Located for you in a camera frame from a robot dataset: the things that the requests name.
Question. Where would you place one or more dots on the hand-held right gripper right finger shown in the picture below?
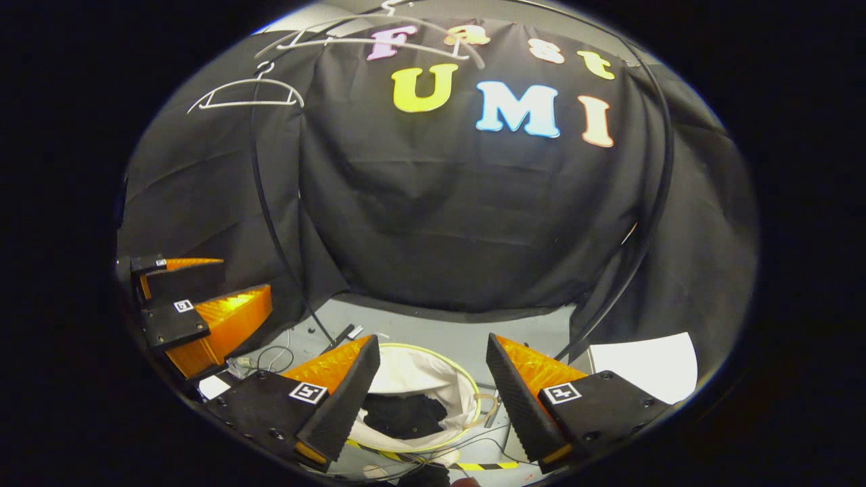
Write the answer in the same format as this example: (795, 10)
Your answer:
(517, 399)

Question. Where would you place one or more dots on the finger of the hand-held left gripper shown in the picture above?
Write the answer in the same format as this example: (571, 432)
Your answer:
(230, 325)
(186, 279)

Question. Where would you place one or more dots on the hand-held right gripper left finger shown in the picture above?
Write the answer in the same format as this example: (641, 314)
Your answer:
(338, 406)

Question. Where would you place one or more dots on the black knit garment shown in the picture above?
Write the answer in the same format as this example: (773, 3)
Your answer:
(406, 416)

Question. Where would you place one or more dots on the beige laundry hamper yellow rim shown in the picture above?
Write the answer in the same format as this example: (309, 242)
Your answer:
(419, 372)

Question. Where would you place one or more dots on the white clothes hanger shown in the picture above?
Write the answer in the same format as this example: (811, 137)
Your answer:
(260, 81)
(318, 42)

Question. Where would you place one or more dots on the black metal clothes rack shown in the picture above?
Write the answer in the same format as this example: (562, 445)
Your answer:
(666, 169)

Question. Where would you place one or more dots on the yellow black striped tape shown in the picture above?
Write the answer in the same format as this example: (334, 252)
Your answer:
(488, 466)

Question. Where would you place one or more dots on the white paper sheet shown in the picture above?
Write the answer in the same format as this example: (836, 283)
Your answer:
(649, 368)

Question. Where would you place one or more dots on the black backdrop cloth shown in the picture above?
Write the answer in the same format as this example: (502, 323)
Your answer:
(473, 223)

